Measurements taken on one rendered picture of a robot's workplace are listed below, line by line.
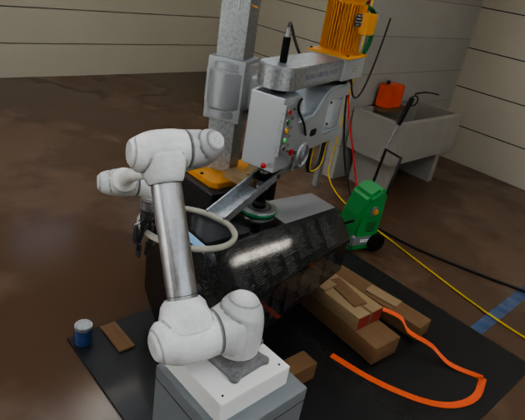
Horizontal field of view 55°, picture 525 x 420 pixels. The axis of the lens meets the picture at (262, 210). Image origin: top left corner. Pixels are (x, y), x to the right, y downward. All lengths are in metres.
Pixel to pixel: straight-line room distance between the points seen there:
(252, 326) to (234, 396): 0.23
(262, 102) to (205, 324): 1.42
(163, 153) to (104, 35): 7.37
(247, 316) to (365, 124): 4.14
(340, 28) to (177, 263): 1.98
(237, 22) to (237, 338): 2.15
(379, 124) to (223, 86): 2.54
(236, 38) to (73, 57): 5.68
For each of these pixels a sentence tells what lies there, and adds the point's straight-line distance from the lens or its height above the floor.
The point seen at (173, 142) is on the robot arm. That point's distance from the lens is 1.64.
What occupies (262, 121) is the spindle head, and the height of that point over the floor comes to 1.39.
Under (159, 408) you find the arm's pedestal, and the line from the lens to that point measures 2.07.
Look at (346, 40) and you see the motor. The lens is 3.21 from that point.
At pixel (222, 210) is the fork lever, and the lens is 2.71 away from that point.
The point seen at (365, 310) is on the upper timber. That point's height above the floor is 0.25.
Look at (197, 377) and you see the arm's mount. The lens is 1.80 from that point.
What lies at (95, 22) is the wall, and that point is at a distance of 8.83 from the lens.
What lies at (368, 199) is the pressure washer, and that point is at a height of 0.50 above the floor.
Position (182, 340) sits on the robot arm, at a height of 1.10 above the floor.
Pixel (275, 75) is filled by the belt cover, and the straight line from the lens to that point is 2.62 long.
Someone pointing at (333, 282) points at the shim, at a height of 0.26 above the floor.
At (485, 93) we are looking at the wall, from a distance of 7.38.
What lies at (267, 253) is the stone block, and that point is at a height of 0.73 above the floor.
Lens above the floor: 2.18
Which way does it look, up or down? 27 degrees down
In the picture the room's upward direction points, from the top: 10 degrees clockwise
